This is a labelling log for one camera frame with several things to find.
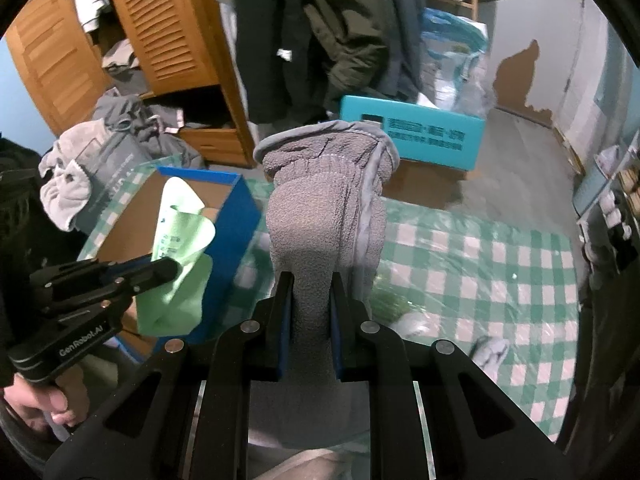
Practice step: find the grey printed bag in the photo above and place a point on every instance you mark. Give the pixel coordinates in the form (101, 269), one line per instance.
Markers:
(115, 170)

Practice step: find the wooden wardrobe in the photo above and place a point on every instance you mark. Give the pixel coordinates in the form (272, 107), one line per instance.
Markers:
(235, 125)

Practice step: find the green checked tablecloth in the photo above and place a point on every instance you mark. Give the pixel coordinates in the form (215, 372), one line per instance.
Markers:
(475, 270)

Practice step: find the pile of grey clothes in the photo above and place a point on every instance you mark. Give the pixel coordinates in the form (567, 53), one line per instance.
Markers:
(145, 125)

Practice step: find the black hanging trousers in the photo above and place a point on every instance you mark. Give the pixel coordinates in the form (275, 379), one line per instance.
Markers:
(270, 35)

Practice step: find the clear plastic bag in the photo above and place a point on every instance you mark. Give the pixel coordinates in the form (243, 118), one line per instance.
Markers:
(455, 55)

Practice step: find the wooden louvred wardrobe door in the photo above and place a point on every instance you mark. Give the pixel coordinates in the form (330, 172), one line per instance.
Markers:
(160, 25)
(45, 60)

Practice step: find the teal printed cardboard box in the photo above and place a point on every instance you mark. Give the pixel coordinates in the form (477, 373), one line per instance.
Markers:
(425, 135)

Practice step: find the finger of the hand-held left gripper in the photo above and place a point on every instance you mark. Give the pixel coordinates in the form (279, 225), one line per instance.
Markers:
(102, 265)
(155, 272)

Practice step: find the light green plastic packet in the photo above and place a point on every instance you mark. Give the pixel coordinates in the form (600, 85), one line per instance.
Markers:
(175, 240)

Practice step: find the grey sock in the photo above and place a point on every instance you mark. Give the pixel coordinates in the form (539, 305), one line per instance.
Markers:
(492, 355)

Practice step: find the grey fleece glove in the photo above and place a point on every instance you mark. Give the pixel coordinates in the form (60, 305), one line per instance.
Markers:
(320, 210)

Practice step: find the metal shelf unit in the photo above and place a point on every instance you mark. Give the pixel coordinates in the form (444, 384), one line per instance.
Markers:
(605, 185)

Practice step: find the dark blue hanging coat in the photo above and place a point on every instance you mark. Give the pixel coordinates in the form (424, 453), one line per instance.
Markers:
(405, 20)

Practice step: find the green glitter scrub cloth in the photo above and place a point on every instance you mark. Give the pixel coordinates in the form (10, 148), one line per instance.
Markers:
(392, 305)

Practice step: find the white hanging shirt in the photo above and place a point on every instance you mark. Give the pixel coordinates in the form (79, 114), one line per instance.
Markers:
(226, 5)

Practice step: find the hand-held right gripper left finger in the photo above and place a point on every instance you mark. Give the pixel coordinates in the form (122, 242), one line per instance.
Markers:
(285, 327)

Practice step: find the blue cardboard box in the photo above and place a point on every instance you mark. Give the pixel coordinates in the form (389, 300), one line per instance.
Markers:
(235, 240)

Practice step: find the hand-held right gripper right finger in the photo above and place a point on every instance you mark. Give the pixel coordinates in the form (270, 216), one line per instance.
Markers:
(338, 332)

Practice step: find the light grey towel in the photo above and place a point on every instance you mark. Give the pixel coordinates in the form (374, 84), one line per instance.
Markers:
(65, 180)

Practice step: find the person's left hand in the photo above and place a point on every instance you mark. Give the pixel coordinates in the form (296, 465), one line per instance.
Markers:
(35, 405)

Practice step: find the olive hanging jacket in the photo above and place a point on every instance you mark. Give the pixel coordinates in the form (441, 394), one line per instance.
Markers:
(345, 25)

